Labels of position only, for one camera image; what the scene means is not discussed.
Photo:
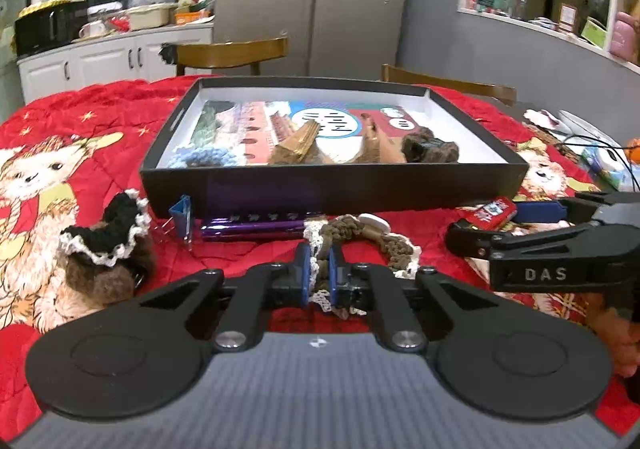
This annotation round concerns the yellow beaded mat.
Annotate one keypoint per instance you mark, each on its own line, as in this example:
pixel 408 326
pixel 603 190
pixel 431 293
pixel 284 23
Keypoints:
pixel 42 5

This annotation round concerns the orange snack packet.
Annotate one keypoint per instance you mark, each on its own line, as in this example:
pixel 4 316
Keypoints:
pixel 192 17

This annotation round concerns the white kitchen cabinet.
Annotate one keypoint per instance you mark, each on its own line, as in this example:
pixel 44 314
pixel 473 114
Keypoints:
pixel 100 59

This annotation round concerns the silver refrigerator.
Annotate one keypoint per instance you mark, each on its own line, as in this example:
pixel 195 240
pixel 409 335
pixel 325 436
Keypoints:
pixel 300 4

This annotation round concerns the brown lace scrunchie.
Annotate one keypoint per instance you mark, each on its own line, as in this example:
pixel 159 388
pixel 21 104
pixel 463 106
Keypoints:
pixel 350 229

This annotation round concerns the wooden chair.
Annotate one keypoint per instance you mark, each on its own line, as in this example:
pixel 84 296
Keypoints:
pixel 450 84
pixel 230 51

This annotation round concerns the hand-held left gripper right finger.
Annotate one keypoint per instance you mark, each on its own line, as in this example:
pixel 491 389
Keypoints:
pixel 336 276

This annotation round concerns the person's right hand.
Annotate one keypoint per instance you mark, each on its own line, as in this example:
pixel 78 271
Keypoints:
pixel 625 349

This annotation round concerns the red bear printed blanket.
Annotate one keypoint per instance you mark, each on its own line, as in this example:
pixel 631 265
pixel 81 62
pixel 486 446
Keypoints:
pixel 90 99

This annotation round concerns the blue white lace scrunchie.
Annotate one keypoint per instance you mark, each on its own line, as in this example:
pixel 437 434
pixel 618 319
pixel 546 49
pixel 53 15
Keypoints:
pixel 205 156

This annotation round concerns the pink white cloth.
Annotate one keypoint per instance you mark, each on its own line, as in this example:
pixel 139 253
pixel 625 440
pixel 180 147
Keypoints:
pixel 540 117

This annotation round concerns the black white lace scrunchie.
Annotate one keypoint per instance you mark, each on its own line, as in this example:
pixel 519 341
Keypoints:
pixel 120 216

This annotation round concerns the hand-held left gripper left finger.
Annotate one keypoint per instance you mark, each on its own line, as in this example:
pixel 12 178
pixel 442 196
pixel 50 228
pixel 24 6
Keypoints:
pixel 302 274

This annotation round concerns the black microwave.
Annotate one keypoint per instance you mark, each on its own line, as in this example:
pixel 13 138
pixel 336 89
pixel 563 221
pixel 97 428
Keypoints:
pixel 50 29

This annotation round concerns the small brown framed card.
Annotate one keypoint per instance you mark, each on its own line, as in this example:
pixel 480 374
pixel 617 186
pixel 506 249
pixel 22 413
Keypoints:
pixel 568 16

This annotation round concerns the black cardboard box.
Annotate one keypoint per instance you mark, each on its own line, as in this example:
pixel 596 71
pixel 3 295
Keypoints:
pixel 325 189

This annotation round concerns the purple foil packet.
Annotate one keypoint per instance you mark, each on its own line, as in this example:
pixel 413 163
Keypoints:
pixel 250 229

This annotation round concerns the colourful textbook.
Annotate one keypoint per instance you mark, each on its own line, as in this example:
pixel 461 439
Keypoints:
pixel 330 121

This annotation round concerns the white mug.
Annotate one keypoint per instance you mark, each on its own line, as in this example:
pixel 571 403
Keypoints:
pixel 95 29

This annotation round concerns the pink bag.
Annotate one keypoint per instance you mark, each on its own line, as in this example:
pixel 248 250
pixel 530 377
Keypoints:
pixel 627 34

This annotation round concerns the beige basin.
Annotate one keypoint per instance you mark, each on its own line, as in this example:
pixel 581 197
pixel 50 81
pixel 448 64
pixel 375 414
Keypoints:
pixel 150 16

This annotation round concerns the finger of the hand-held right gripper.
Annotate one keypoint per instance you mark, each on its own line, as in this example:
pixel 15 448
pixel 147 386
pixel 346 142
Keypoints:
pixel 542 212
pixel 470 241

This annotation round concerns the tissue packet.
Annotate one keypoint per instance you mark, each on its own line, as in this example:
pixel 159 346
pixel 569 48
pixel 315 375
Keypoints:
pixel 602 161

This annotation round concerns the blue binder clip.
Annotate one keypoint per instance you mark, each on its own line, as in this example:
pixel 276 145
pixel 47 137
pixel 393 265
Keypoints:
pixel 181 216

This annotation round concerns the green card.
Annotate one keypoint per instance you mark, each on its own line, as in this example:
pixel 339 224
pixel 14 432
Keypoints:
pixel 595 31

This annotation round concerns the brown furry scrunchie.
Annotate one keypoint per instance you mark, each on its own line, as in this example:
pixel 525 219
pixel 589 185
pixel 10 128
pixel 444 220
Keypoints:
pixel 100 284

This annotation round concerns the dark brown knitted scrunchie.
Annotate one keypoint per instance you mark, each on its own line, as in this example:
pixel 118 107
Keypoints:
pixel 430 146

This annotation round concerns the red snack packet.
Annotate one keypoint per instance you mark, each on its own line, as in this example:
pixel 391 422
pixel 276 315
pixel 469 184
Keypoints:
pixel 492 211

